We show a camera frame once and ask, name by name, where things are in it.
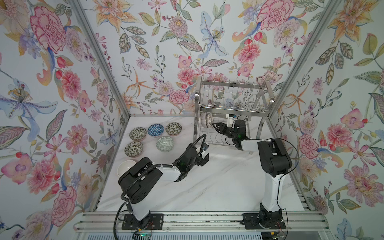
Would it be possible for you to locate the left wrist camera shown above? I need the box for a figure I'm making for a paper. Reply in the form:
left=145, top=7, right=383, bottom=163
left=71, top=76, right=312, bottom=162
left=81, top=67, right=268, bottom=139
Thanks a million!
left=201, top=143, right=209, bottom=151

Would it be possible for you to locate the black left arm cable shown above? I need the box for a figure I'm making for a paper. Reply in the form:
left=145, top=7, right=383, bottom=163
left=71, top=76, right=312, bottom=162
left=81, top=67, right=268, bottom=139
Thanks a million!
left=112, top=133, right=208, bottom=240

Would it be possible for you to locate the plain white bowl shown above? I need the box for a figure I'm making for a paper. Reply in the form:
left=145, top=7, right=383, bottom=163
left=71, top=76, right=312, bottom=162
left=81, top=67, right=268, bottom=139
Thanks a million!
left=117, top=160, right=136, bottom=177

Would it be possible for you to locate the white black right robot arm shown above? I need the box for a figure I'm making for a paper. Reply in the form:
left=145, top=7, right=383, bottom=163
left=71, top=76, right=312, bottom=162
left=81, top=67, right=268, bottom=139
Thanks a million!
left=212, top=120, right=292, bottom=230

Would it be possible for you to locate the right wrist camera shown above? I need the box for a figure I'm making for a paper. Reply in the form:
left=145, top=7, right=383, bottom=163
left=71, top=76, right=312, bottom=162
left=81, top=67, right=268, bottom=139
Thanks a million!
left=226, top=114, right=238, bottom=128

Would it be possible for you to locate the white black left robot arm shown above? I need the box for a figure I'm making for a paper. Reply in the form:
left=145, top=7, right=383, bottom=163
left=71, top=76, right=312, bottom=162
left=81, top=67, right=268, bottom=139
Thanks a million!
left=118, top=143, right=209, bottom=229

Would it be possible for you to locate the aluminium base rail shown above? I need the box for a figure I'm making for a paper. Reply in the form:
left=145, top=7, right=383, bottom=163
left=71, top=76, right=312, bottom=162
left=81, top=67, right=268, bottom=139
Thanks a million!
left=74, top=211, right=330, bottom=233

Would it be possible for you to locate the dark speckled bowl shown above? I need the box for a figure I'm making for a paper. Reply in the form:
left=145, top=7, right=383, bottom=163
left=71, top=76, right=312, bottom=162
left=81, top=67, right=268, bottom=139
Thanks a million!
left=165, top=122, right=183, bottom=136

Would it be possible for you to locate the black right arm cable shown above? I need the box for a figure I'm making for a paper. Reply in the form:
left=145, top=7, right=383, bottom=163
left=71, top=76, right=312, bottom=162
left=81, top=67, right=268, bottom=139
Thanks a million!
left=224, top=115, right=301, bottom=240

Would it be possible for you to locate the blue pattern bowl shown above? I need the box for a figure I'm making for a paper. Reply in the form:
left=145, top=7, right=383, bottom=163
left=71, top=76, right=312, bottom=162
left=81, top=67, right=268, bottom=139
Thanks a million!
left=147, top=124, right=165, bottom=138

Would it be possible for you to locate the green leaf pattern bowl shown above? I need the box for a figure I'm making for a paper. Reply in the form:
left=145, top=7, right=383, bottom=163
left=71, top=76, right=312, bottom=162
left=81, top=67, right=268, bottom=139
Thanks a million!
left=129, top=127, right=147, bottom=142

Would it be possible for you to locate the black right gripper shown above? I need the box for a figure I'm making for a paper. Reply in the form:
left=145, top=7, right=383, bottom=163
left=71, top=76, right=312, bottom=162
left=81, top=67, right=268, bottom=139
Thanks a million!
left=213, top=122, right=239, bottom=141

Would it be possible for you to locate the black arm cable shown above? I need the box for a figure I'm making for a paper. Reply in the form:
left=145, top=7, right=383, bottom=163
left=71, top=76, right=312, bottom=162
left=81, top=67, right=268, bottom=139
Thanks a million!
left=224, top=115, right=301, bottom=240
left=112, top=133, right=208, bottom=240

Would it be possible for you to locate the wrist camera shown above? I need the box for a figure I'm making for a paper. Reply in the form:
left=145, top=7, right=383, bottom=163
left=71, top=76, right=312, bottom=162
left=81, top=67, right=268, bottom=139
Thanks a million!
left=201, top=143, right=209, bottom=151
left=226, top=114, right=238, bottom=128

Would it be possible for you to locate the pale green pattern bowl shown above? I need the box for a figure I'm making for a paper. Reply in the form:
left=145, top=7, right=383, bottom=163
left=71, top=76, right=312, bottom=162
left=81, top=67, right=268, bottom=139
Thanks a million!
left=156, top=136, right=175, bottom=153

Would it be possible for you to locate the brown mandala pattern bowl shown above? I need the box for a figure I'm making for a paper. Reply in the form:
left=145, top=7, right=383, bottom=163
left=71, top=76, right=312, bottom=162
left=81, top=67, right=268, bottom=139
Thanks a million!
left=206, top=113, right=214, bottom=128

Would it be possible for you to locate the two-tier steel dish rack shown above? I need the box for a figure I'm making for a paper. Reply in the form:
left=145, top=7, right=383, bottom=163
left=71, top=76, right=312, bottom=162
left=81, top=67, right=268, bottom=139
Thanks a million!
left=193, top=78, right=275, bottom=145

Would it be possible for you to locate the dark floral bowl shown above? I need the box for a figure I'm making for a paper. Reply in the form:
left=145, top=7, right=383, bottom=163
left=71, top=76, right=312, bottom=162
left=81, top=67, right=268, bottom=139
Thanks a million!
left=124, top=141, right=144, bottom=158

